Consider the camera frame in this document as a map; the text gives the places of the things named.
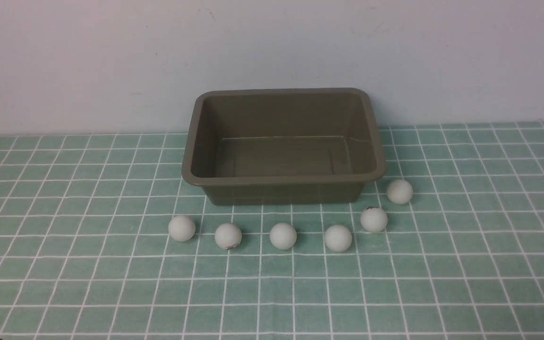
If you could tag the white ping-pong ball with mark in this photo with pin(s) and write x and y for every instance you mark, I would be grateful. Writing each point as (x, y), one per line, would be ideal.
(374, 219)

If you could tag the green checkered tablecloth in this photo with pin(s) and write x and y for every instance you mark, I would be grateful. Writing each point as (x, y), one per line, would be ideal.
(85, 251)

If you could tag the olive green plastic bin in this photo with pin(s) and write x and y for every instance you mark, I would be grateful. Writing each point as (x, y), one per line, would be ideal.
(283, 146)

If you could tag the white ping-pong ball with logo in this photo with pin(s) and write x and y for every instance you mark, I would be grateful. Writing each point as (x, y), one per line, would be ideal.
(228, 236)

